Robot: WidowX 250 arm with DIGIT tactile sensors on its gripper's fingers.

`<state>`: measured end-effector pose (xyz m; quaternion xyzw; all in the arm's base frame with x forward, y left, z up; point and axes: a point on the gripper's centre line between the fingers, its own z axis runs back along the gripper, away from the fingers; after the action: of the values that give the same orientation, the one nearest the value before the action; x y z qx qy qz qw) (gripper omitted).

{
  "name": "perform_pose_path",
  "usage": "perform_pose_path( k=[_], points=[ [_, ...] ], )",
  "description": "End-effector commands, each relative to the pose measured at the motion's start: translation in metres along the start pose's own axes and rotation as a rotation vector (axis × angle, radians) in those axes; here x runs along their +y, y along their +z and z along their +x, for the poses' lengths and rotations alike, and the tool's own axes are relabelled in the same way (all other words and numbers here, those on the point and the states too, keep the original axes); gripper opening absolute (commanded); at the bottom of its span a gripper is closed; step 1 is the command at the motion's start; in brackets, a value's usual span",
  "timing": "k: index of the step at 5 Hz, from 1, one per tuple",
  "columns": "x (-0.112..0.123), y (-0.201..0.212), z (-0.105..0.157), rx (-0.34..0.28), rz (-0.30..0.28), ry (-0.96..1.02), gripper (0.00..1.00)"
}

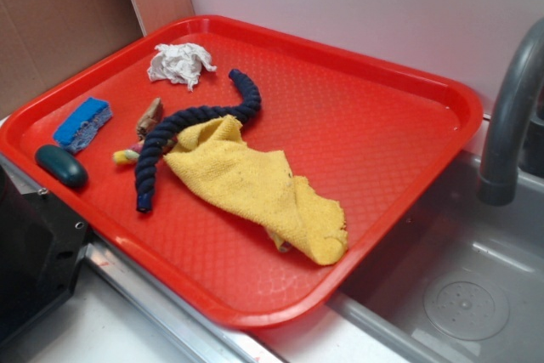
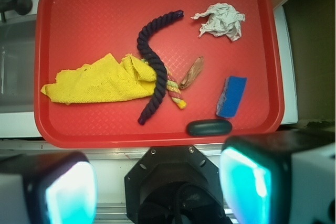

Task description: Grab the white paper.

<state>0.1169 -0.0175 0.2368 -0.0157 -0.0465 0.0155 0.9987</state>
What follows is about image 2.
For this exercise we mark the red plastic tray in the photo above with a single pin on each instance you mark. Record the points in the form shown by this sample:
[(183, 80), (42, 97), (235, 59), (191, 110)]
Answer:
[(71, 33)]

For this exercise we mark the brown crumpled wrapper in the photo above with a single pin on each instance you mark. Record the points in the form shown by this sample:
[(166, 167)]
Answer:
[(193, 73)]

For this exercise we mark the black oval case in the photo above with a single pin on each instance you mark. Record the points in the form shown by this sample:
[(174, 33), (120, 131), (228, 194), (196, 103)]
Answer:
[(209, 127)]

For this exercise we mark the blue sponge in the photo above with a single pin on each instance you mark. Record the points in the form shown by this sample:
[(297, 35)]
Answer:
[(231, 96)]

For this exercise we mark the black clamp knob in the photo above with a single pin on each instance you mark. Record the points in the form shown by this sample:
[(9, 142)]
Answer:
[(21, 7)]

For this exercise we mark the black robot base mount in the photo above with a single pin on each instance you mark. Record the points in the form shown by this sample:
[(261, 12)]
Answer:
[(174, 185)]

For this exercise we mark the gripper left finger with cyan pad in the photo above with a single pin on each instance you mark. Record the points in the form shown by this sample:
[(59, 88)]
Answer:
[(48, 188)]

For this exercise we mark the crumpled white paper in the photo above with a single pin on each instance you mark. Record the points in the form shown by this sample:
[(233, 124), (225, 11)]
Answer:
[(223, 20)]

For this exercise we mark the yellow microfiber cloth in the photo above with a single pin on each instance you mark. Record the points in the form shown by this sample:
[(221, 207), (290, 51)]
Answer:
[(105, 80)]

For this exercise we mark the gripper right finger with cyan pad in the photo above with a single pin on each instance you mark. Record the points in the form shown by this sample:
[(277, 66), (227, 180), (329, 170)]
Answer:
[(280, 177)]

